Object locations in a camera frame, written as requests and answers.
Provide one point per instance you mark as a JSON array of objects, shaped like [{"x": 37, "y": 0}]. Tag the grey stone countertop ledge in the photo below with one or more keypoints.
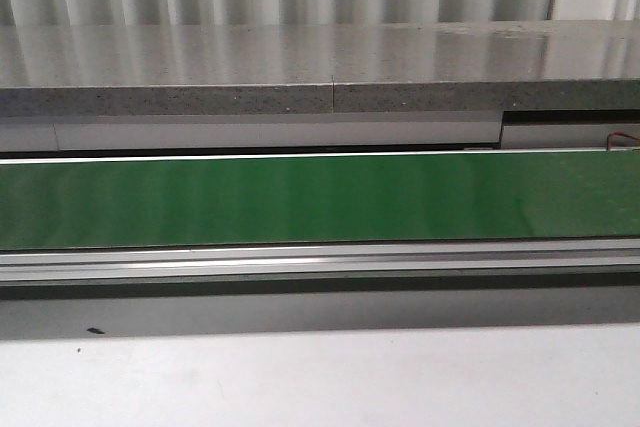
[{"x": 150, "y": 70}]

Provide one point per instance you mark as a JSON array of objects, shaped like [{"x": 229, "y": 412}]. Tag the aluminium conveyor frame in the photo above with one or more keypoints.
[{"x": 320, "y": 261}]

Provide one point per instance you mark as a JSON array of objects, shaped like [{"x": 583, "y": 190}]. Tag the green conveyor belt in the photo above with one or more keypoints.
[{"x": 146, "y": 202}]

